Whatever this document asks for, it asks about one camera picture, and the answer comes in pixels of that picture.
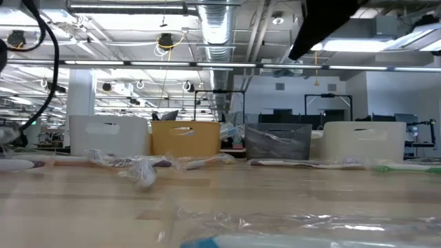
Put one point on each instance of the dark translucent plastic bin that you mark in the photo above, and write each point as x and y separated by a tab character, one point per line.
258	148

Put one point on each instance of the grey background monitor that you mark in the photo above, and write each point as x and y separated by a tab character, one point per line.
170	116

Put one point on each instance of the green toothbrush in wrapper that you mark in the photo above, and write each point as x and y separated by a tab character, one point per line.
389	168

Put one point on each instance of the blue toothbrush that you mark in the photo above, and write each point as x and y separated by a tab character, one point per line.
231	131
275	242

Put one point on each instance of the green exit sign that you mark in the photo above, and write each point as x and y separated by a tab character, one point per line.
33	122

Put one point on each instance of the overhead light bar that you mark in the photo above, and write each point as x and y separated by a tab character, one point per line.
224	64

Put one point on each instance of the round ceiling fixture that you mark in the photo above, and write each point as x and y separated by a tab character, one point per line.
277	20

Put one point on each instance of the silver ventilation duct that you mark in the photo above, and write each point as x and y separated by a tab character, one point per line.
217	34

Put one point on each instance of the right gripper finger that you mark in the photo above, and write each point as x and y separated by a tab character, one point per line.
324	20

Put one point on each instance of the white plastic bin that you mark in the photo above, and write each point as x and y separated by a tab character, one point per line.
89	141
337	148

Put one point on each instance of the black background rig frame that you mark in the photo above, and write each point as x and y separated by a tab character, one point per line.
327	95

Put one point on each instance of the orange plastic bin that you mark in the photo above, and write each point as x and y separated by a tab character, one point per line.
206	143

